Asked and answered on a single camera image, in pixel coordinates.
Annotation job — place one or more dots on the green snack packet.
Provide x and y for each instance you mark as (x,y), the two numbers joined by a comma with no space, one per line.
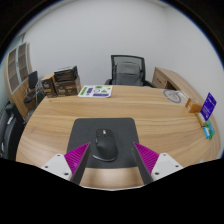
(210,129)

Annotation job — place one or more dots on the black leather sofa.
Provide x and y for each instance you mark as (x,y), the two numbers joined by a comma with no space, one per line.
(12,126)

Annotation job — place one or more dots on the small orange box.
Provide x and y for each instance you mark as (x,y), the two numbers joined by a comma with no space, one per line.
(193,105)

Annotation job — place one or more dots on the dark box on top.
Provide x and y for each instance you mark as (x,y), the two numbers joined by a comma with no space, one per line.
(66,74)

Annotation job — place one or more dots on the black mesh office chair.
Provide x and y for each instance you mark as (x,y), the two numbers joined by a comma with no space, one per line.
(128,70)

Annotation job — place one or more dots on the blue small packet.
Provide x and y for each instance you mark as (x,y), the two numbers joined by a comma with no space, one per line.
(206,132)

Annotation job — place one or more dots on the dark grey mouse pad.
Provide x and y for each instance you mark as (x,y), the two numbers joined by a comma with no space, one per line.
(124,130)

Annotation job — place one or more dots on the brown cardboard box left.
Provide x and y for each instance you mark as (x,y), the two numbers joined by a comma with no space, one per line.
(48,86)

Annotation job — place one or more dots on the brown printed box bottom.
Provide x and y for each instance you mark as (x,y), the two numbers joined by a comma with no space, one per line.
(68,88)

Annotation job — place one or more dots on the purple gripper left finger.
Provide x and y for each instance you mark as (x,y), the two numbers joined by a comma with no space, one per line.
(77,160)

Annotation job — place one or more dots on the black visitor chair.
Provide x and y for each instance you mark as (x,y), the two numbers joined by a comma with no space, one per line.
(34,90)

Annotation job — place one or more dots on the wooden side cabinet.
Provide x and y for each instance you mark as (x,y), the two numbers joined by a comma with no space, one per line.
(168,79)

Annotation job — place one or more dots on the wooden bookcase cabinet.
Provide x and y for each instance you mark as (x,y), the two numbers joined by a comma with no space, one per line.
(17,67)

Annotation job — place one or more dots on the purple standing card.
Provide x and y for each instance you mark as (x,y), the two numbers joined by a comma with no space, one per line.
(208,106)

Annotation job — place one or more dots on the yellow small box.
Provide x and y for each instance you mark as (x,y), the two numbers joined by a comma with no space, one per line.
(201,119)

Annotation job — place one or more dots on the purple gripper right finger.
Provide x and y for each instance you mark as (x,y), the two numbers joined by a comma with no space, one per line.
(146,160)

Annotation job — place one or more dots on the round grey coaster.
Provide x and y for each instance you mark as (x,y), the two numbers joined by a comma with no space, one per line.
(172,96)

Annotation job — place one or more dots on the white printed paper sheet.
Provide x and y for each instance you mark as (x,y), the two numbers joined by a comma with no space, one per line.
(98,91)

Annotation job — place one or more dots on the black computer mouse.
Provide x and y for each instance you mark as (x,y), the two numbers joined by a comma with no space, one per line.
(106,147)

